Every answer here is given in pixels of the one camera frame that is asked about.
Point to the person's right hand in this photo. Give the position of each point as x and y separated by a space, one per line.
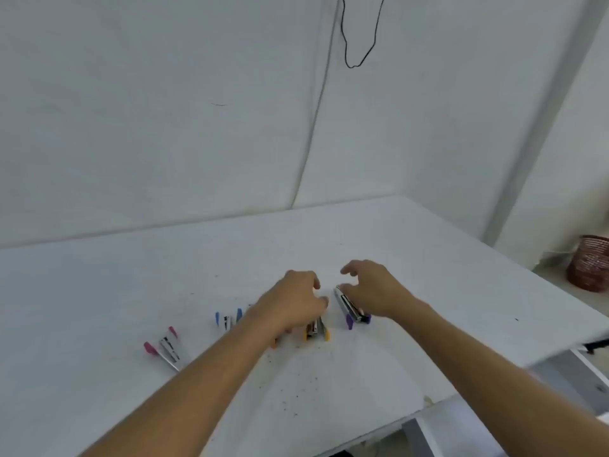
378 292

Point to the person's left hand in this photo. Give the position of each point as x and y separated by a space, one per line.
290 304

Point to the person's right fingers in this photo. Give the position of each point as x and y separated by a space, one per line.
352 276

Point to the person's left fingers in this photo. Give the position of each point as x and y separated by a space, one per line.
319 295

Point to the person's right forearm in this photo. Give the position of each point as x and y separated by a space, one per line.
499 375

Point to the person's left forearm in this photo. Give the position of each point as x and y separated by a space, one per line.
190 385

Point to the purple mini stapler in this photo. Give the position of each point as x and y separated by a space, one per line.
351 309

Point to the yellow mini stapler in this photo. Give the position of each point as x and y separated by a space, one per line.
317 329

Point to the blue mini stapler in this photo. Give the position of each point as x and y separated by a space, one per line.
227 320

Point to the pink mini stapler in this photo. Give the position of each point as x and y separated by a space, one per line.
167 349

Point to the brown woven basket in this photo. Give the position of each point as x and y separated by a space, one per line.
589 265

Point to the white metal table frame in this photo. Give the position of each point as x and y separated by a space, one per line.
566 375

